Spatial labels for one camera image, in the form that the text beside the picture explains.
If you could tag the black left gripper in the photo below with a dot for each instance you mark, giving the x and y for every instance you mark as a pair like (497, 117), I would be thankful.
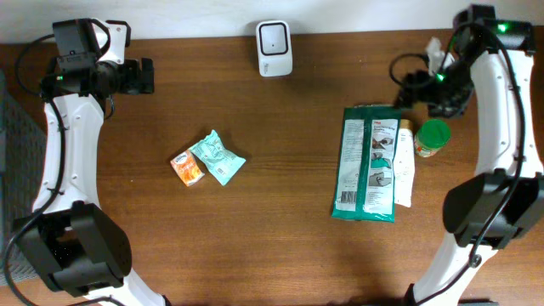
(133, 85)

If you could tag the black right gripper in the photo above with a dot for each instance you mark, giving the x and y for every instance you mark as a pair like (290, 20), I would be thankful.
(450, 106)

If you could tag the green lid jar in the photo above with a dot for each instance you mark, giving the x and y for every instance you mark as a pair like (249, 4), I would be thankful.
(431, 137)

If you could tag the white tube with tan cap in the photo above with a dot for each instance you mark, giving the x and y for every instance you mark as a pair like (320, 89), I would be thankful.
(404, 165)

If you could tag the orange tissue pack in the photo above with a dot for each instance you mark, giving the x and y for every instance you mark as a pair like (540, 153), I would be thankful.
(185, 166)

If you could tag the mint green small packet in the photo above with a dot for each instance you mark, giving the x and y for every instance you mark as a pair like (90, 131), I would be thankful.
(221, 163)

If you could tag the green white package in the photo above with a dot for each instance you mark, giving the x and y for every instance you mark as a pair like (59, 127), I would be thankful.
(365, 176)

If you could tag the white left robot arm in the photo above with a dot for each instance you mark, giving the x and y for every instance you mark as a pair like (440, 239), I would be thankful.
(72, 244)

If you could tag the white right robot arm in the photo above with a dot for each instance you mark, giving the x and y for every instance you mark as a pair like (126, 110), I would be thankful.
(504, 198)

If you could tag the white barcode scanner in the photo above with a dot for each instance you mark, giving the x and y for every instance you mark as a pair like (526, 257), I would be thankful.
(274, 48)

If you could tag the grey plastic mesh basket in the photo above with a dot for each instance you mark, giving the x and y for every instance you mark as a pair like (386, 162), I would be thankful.
(22, 156)

